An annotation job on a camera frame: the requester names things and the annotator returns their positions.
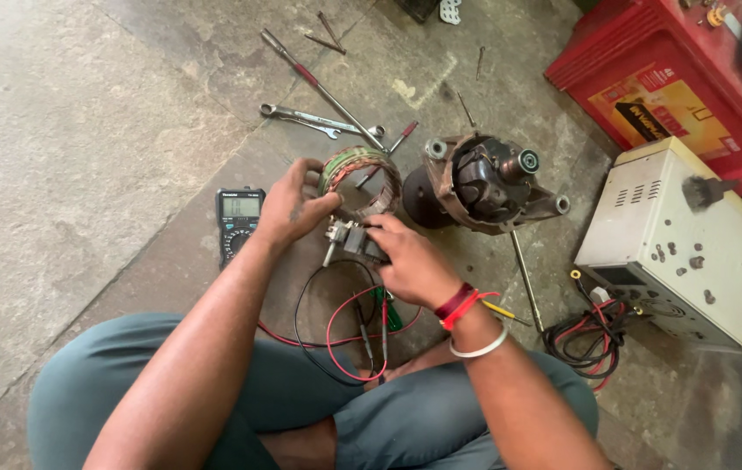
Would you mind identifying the person's legs in grey trousers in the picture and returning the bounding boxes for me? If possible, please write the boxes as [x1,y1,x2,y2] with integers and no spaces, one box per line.
[27,312,600,470]

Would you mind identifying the alternator rectifier block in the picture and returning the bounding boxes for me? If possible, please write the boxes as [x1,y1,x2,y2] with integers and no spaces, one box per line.
[322,217,390,269]

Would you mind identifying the small silver open spanner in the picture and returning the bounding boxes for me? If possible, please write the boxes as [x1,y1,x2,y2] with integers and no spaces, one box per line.
[279,117,343,141]

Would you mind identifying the long steel rod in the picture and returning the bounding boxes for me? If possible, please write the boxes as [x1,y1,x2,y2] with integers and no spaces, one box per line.
[510,230,545,334]

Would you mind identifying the black digital multimeter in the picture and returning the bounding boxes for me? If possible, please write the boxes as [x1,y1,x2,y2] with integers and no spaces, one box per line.
[215,187,267,270]

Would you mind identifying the red multimeter probe lead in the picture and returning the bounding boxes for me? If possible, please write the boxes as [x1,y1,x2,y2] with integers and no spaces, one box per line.
[257,285,425,383]

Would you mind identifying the silver combination spanner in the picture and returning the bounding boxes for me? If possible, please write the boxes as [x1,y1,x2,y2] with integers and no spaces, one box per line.
[260,103,386,138]

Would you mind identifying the red handled screwdriver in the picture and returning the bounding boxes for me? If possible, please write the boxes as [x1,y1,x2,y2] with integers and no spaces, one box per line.
[355,120,420,191]

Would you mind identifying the alternator housing with rotor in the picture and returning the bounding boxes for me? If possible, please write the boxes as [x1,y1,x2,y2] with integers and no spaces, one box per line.
[401,132,571,236]

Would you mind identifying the green handled screwdriver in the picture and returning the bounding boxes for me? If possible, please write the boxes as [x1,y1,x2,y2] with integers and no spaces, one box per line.
[373,286,404,332]

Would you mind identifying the person's right hand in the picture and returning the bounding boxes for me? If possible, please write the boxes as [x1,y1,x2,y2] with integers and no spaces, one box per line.
[366,213,463,310]

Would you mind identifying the person's left hand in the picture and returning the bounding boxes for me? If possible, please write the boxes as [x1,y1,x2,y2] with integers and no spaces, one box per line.
[256,157,343,246]

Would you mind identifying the white battery charger box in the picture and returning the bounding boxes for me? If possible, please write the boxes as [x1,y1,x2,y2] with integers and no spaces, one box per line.
[574,136,742,353]

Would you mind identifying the bundle of red black cables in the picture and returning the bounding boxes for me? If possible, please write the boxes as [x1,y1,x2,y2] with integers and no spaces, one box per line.
[542,269,646,394]

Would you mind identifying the yellow handled screwdriver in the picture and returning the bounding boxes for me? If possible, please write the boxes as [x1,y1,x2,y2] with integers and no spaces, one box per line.
[480,299,534,327]

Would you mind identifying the black multimeter probe lead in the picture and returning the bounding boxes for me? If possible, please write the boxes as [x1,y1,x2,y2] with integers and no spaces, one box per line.
[293,259,378,387]

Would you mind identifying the red vehicle battery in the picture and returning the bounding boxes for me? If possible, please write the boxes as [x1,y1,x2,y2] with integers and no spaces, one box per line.
[544,0,742,197]

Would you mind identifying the red thread wristband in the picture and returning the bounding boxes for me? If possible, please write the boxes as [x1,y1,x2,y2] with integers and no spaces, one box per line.
[434,282,502,332]

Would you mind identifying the long red banded socket wrench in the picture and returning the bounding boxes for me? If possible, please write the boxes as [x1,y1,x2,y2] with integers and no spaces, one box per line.
[260,29,388,152]

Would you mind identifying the alternator stator winding ring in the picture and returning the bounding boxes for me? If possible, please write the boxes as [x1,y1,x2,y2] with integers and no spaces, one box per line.
[317,145,403,219]

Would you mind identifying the silver metal bangle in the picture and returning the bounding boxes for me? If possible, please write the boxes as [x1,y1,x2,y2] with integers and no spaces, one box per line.
[448,322,510,359]

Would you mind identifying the black paint brush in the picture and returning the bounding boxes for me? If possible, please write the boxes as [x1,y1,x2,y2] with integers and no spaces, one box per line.
[681,174,740,212]

